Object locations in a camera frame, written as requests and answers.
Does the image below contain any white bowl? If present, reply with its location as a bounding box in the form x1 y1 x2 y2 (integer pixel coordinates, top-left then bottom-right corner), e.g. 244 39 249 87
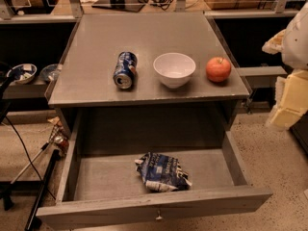
153 53 196 89

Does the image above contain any black tripod leg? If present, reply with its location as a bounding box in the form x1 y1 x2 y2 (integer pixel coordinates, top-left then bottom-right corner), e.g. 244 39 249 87
24 149 60 231

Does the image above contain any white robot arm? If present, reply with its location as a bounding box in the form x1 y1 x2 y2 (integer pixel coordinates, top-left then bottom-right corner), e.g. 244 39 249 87
262 3 308 131

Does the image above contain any open grey wooden drawer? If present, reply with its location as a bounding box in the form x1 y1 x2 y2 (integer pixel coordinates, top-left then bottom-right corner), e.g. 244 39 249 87
36 111 273 231

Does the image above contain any grey wooden cabinet counter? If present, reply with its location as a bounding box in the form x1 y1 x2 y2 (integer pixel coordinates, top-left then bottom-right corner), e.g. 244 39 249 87
49 12 248 132

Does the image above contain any blue chip bag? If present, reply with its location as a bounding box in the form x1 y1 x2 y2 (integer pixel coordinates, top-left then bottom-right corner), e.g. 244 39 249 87
135 152 193 193

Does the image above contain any small bowl with items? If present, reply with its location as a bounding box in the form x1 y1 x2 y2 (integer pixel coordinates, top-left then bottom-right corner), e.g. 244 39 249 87
7 64 38 85

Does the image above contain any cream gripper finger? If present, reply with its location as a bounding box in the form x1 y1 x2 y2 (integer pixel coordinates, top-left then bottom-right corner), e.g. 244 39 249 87
266 70 308 130

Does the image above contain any blue soda can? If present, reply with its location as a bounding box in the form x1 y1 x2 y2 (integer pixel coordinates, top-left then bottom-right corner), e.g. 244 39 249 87
113 52 138 90

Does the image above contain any red apple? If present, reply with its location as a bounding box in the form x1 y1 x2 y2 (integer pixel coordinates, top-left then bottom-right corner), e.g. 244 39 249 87
205 57 231 83

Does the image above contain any black monitor stand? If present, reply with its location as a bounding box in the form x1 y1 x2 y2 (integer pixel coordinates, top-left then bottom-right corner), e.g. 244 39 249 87
91 0 145 13

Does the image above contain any black floor cable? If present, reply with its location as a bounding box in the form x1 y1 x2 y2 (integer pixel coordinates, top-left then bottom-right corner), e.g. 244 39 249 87
3 114 57 200

